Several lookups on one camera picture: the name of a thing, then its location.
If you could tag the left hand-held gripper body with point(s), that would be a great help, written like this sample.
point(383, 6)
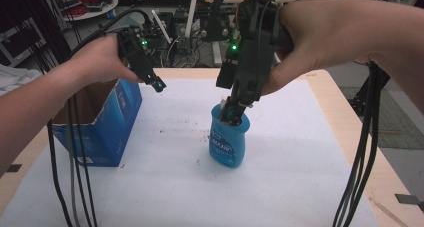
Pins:
point(135, 55)

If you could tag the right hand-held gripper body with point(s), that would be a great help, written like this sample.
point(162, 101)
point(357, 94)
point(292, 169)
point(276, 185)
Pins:
point(255, 50)

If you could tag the blue plastic bottle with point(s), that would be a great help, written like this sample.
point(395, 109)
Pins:
point(226, 143)

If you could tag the blue cardboard box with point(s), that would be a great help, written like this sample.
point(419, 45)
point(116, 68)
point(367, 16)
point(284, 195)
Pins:
point(110, 127)

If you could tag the person's left hand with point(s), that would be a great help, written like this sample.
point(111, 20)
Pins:
point(96, 58)

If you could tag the person's right hand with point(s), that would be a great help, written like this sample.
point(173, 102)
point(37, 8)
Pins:
point(320, 37)

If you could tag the round white table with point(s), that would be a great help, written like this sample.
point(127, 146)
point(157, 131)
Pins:
point(95, 12)

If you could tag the white upright bar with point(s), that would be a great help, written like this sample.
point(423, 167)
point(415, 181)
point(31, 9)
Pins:
point(192, 10)

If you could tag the white table mat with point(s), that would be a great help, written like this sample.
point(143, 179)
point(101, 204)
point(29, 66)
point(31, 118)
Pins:
point(186, 187)

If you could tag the metal shelf rack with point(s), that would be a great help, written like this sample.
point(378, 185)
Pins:
point(18, 42)

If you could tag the white crumpled cloth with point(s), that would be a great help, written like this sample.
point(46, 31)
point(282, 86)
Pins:
point(15, 78)

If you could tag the dark tape strip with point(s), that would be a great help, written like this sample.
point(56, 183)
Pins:
point(14, 168)
point(409, 199)

